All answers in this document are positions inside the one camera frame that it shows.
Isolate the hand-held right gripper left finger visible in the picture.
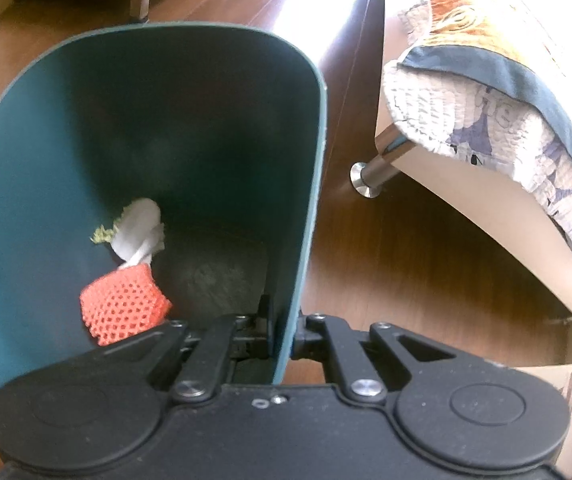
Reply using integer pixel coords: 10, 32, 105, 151
84, 294, 273, 405

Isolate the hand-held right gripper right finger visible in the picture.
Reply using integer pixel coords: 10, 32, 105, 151
291, 311, 467, 405

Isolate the orange foam net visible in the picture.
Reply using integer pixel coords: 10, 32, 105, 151
80, 262, 173, 347

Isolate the white tissue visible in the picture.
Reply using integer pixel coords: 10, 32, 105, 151
110, 197, 167, 267

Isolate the dark teal trash bin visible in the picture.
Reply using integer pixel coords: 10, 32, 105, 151
0, 21, 327, 396

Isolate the metal bed leg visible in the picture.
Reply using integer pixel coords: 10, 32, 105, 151
350, 140, 414, 200

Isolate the bed with pink headboard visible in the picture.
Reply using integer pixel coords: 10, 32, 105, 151
375, 0, 572, 333

